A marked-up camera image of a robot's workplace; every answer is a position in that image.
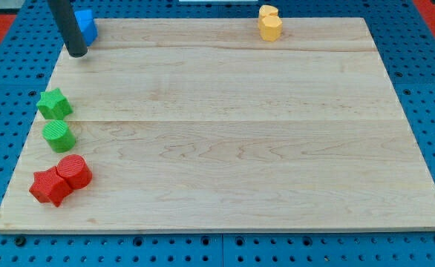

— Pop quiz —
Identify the yellow hexagon block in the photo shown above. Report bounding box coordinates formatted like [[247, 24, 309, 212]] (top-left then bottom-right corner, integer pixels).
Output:
[[260, 16, 283, 42]]

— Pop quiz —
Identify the red star block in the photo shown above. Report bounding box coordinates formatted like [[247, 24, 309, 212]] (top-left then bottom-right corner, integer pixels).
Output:
[[29, 166, 73, 207]]

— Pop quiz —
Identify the blue cube block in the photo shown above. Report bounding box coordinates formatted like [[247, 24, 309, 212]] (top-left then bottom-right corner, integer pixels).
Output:
[[74, 9, 94, 26]]

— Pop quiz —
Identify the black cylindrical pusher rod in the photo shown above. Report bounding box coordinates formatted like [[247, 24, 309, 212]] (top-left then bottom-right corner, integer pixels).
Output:
[[47, 0, 88, 58]]

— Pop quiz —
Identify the light wooden board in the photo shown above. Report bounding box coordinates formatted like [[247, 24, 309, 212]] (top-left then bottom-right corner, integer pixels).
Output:
[[0, 18, 435, 234]]

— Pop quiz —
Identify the green cylinder block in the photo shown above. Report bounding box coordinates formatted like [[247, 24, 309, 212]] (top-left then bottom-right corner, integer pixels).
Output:
[[42, 120, 76, 153]]

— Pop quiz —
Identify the yellow heart block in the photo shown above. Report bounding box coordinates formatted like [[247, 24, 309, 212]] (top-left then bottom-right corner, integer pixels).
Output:
[[258, 4, 278, 21]]

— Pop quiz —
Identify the green star block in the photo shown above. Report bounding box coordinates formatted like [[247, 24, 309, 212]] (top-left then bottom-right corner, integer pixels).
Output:
[[36, 88, 73, 120]]

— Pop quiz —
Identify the blue triangular block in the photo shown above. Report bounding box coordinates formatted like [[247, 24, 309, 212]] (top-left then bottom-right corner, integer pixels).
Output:
[[78, 19, 98, 47]]

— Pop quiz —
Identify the red cylinder block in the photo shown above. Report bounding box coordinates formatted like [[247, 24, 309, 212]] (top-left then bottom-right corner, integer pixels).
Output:
[[56, 154, 93, 190]]

